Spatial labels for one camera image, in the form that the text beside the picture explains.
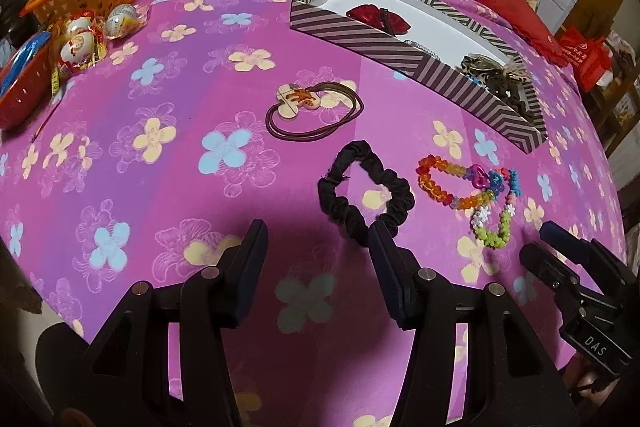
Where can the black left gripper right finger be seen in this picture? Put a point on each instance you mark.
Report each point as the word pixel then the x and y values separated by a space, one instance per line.
pixel 395 268

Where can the black fabric scrunchie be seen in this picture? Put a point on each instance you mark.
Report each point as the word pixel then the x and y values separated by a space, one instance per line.
pixel 348 216

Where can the red paper bag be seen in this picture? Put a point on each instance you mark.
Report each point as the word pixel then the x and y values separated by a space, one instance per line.
pixel 590 58

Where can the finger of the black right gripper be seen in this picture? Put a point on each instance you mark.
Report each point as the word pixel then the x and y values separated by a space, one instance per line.
pixel 579 251
pixel 550 270

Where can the red velvet hair bow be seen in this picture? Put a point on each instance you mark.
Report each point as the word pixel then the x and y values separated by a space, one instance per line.
pixel 379 18

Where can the striped black white tray box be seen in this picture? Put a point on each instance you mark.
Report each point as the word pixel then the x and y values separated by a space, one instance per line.
pixel 430 54

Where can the leopard print hair bow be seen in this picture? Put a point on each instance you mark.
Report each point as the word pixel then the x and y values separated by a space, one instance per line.
pixel 505 82

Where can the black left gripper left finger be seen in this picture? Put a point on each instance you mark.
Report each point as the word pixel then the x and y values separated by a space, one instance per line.
pixel 239 271

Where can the wrapped egg ornament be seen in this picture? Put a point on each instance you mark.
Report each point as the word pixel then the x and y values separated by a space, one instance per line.
pixel 122 21

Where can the red plastic basket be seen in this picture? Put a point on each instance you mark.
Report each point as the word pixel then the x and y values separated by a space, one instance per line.
pixel 25 80

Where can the lucky cat figurine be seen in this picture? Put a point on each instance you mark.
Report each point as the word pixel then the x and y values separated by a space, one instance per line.
pixel 83 43

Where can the red cushion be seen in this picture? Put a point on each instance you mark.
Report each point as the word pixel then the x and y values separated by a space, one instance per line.
pixel 527 24

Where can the pink floral bed sheet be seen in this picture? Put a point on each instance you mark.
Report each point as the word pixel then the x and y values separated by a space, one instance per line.
pixel 218 113

